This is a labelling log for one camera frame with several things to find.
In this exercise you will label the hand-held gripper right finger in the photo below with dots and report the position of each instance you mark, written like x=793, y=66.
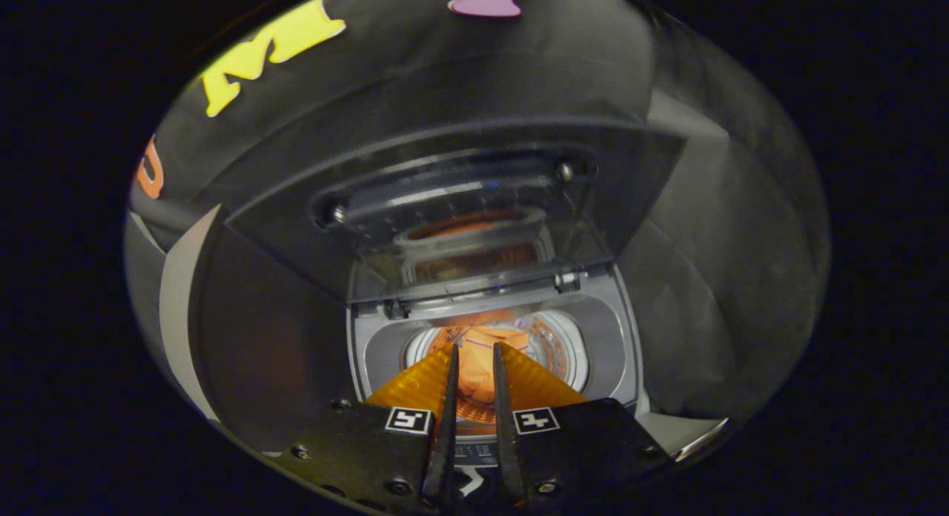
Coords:
x=586, y=445

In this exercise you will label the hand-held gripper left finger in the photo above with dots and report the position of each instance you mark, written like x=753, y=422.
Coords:
x=356, y=449

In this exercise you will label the orange polo shirt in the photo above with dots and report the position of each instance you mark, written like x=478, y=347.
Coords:
x=477, y=371

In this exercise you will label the black backdrop cloth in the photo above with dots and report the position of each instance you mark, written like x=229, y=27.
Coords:
x=445, y=64

